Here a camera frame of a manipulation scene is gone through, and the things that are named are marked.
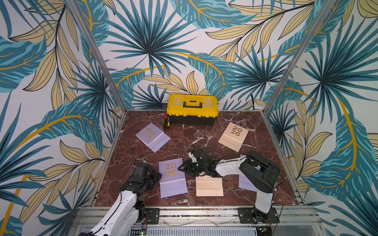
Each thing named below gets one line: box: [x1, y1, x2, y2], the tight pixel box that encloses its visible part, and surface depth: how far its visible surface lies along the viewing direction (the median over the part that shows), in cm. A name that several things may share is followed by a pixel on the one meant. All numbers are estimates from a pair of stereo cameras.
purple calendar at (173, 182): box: [158, 157, 189, 199], surface depth 86 cm
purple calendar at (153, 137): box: [135, 122, 172, 153], surface depth 105 cm
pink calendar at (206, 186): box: [195, 175, 224, 197], surface depth 83 cm
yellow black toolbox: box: [166, 94, 219, 126], surface depth 102 cm
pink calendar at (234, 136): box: [217, 121, 250, 153], surface depth 105 cm
